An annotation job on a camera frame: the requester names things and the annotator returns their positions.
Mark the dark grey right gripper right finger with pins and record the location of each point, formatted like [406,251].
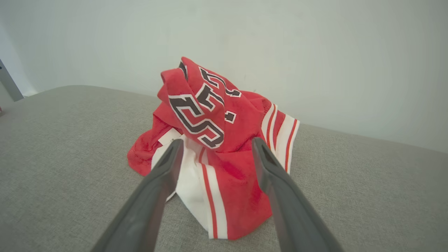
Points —
[294,217]

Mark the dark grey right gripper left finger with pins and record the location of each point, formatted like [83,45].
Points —
[147,210]

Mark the red basketball jersey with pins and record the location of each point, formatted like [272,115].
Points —
[241,122]

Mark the grey metal post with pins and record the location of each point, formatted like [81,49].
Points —
[10,85]

